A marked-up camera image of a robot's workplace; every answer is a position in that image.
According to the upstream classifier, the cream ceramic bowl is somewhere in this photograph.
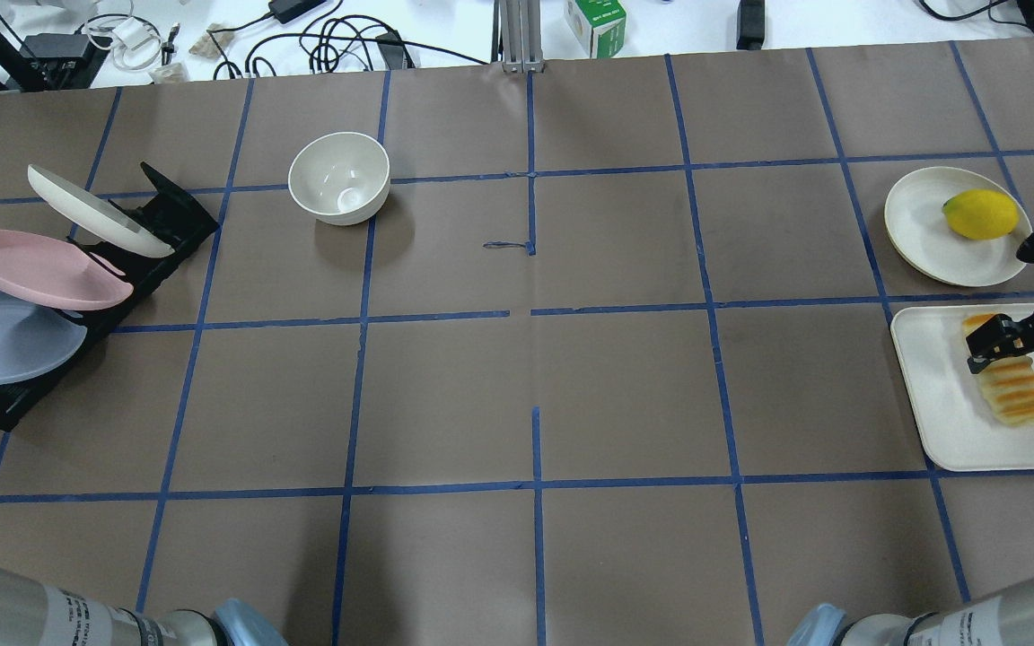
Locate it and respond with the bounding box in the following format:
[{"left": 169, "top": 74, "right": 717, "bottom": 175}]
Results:
[{"left": 287, "top": 132, "right": 390, "bottom": 226}]

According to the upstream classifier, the cream rectangular tray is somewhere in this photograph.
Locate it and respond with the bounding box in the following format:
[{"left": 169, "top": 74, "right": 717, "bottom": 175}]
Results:
[{"left": 890, "top": 302, "right": 1034, "bottom": 471}]

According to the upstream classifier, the black cable bundle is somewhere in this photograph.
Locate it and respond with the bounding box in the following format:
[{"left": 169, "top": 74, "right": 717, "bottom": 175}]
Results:
[{"left": 208, "top": 13, "right": 488, "bottom": 80}]

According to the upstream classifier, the yellow lemon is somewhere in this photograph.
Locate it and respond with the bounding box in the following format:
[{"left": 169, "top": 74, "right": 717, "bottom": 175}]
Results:
[{"left": 942, "top": 189, "right": 1021, "bottom": 240}]

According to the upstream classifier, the white cable coil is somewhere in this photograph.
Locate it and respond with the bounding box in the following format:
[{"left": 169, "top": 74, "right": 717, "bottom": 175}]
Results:
[{"left": 82, "top": 13, "right": 164, "bottom": 72}]

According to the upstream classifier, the cream plate in rack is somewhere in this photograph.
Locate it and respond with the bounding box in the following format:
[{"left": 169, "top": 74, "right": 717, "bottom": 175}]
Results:
[{"left": 26, "top": 164, "right": 173, "bottom": 258}]

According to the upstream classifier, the striped bread loaf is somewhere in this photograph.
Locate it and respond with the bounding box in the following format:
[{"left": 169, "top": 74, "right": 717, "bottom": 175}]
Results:
[{"left": 973, "top": 355, "right": 1034, "bottom": 428}]

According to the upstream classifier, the green white carton box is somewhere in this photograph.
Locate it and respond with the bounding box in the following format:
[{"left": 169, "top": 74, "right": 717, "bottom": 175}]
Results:
[{"left": 564, "top": 1, "right": 628, "bottom": 60}]

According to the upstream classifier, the aluminium frame post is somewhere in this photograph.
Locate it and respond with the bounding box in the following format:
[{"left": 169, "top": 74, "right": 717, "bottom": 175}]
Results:
[{"left": 491, "top": 1, "right": 545, "bottom": 74}]

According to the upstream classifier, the cream round plate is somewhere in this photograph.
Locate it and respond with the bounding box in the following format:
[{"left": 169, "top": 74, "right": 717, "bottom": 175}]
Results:
[{"left": 885, "top": 165, "right": 1031, "bottom": 289}]

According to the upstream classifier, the black plate rack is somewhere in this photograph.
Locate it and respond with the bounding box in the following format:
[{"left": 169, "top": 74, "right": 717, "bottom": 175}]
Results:
[{"left": 0, "top": 164, "right": 218, "bottom": 431}]

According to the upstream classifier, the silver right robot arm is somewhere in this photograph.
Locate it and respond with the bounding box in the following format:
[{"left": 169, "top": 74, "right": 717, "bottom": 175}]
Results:
[{"left": 789, "top": 233, "right": 1034, "bottom": 645}]

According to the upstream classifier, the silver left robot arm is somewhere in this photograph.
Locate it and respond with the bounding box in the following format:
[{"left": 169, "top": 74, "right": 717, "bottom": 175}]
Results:
[{"left": 0, "top": 570, "right": 287, "bottom": 645}]

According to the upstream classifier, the pink plate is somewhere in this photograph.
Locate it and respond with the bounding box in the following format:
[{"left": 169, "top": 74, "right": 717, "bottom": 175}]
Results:
[{"left": 0, "top": 229, "right": 133, "bottom": 311}]

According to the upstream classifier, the black power adapter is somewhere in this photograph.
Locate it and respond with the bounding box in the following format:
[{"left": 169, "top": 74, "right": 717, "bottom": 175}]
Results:
[{"left": 267, "top": 0, "right": 327, "bottom": 24}]

